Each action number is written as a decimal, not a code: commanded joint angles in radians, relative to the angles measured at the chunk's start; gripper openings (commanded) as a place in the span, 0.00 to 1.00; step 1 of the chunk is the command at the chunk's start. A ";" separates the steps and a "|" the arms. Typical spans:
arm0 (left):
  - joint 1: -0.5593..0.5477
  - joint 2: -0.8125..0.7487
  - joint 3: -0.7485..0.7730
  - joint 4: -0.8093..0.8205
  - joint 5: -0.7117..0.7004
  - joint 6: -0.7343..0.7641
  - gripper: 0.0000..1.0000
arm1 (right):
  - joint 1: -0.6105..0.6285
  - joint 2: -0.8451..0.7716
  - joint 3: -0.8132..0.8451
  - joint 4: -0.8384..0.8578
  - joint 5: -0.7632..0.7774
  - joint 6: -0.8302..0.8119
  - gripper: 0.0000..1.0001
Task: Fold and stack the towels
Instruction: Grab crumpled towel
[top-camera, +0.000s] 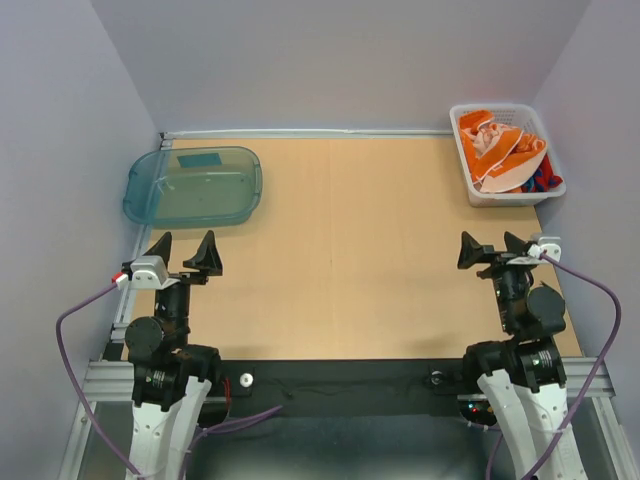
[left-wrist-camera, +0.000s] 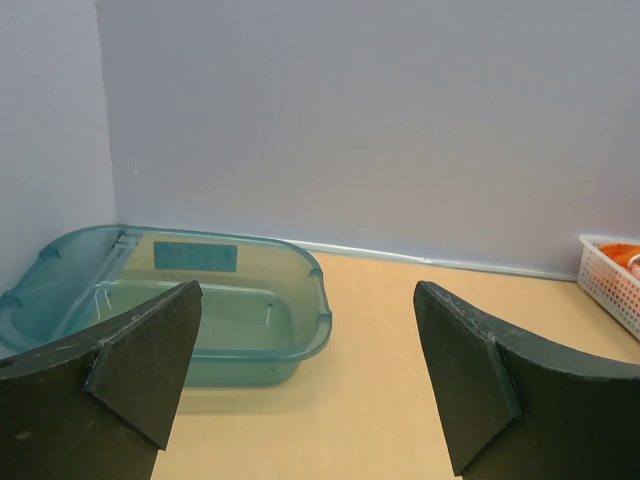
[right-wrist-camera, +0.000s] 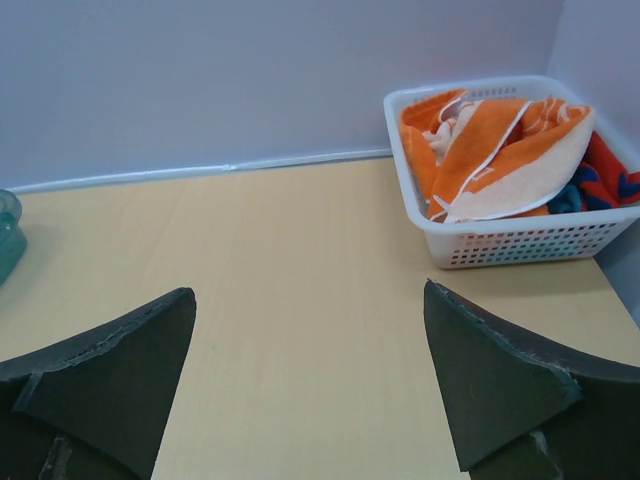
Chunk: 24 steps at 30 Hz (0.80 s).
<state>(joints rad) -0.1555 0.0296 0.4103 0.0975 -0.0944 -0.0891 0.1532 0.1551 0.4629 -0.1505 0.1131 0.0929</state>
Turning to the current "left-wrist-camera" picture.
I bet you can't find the teal translucent plastic tub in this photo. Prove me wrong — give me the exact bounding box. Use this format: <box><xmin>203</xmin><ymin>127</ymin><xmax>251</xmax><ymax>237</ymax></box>
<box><xmin>1</xmin><ymin>225</ymin><xmax>332</xmax><ymax>388</ymax></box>

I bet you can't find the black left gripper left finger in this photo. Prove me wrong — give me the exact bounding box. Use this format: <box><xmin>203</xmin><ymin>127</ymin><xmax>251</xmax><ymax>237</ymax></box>
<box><xmin>1</xmin><ymin>281</ymin><xmax>202</xmax><ymax>479</ymax></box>

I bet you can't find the orange and white towel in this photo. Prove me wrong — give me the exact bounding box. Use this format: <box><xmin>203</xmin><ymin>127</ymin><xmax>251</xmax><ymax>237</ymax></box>
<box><xmin>599</xmin><ymin>243</ymin><xmax>640</xmax><ymax>279</ymax></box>

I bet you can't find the white perforated plastic basket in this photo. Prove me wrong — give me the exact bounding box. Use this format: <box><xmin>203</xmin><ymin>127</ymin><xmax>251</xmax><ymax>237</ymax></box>
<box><xmin>578</xmin><ymin>234</ymin><xmax>639</xmax><ymax>339</ymax></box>

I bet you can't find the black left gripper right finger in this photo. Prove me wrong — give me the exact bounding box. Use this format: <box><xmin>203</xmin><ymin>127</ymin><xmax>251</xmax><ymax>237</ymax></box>
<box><xmin>413</xmin><ymin>281</ymin><xmax>639</xmax><ymax>479</ymax></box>

